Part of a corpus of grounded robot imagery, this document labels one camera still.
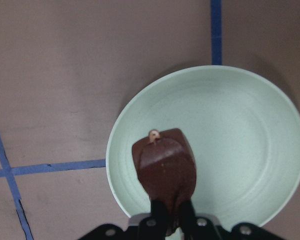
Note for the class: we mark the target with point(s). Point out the brown chocolate bun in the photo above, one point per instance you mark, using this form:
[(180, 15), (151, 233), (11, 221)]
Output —
[(166, 169)]

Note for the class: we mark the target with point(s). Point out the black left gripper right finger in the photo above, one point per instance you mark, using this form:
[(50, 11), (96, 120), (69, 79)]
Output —
[(187, 217)]

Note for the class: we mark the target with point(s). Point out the mint green plate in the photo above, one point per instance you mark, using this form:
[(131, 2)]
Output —
[(244, 133)]

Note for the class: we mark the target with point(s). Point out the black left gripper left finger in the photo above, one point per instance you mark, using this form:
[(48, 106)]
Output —
[(159, 216)]

